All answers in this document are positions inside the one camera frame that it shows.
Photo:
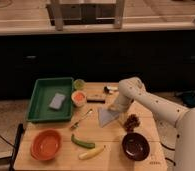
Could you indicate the grey towel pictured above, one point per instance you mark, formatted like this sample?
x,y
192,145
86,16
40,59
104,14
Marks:
x,y
105,116

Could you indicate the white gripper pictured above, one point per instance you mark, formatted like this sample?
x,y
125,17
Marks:
x,y
117,106

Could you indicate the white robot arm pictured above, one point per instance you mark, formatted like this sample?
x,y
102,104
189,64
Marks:
x,y
180,117

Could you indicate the green chili pepper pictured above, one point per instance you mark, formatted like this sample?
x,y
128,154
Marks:
x,y
84,144

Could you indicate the dark brown bowl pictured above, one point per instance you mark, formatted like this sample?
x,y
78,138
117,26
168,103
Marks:
x,y
135,146

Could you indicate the green plastic tray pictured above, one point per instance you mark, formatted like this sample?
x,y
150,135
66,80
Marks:
x,y
43,92

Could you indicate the red orange bowl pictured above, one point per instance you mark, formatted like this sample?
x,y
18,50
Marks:
x,y
46,145

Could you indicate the small green cup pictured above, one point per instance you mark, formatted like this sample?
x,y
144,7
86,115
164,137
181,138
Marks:
x,y
79,84

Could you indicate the blue grey sponge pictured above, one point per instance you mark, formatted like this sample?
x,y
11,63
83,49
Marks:
x,y
57,101

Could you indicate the white cup with orange contents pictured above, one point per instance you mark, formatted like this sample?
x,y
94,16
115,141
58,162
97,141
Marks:
x,y
79,98

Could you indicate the wooden stool frame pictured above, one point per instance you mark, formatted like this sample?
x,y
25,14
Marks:
x,y
85,12

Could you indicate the brown pine cone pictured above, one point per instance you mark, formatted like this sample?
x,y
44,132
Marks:
x,y
131,123

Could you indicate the metal fork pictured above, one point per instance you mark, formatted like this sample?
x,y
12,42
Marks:
x,y
76,124

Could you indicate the yellow banana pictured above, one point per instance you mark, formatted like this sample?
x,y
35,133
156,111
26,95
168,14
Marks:
x,y
91,153

